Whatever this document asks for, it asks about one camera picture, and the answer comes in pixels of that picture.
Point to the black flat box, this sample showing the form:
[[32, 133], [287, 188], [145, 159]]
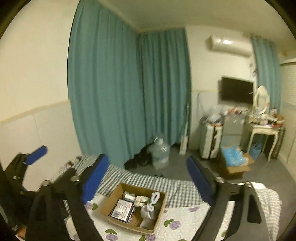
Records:
[[123, 211]]

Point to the narrow teal curtain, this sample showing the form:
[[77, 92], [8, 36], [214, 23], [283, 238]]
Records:
[[268, 68]]

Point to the grey mini fridge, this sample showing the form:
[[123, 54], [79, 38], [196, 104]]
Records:
[[233, 126]]

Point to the clear water jug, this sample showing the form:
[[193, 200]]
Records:
[[160, 152]]

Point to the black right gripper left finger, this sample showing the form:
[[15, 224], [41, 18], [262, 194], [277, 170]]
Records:
[[46, 221]]

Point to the white dressing table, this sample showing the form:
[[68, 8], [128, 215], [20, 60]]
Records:
[[251, 129]]

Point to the white oval vanity mirror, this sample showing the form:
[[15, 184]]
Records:
[[261, 101]]

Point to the white air conditioner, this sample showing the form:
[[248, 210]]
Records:
[[231, 46]]

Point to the floor box with blue bags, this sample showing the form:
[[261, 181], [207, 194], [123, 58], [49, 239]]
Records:
[[234, 162]]

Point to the white wardrobe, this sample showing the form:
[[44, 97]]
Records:
[[287, 152]]

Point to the grey checked blanket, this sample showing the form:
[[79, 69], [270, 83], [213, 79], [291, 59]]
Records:
[[178, 193]]

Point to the white green plush toy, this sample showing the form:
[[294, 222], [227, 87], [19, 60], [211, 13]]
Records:
[[153, 201]]

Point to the cream lace cloth bundle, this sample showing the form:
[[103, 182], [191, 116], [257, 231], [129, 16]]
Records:
[[149, 216]]

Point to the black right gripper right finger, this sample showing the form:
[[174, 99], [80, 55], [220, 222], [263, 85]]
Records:
[[247, 221]]

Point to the brown cardboard box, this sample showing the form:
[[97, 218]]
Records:
[[110, 202]]

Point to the large teal curtain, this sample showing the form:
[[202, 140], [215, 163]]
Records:
[[125, 87]]

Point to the black wall television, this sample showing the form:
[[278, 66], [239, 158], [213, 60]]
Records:
[[236, 90]]

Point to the white floral quilt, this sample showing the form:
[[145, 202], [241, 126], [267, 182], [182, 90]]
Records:
[[176, 223]]

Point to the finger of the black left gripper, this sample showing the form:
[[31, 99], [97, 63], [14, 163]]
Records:
[[16, 170], [66, 176]]

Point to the white suitcase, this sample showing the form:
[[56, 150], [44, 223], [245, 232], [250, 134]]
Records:
[[210, 140]]

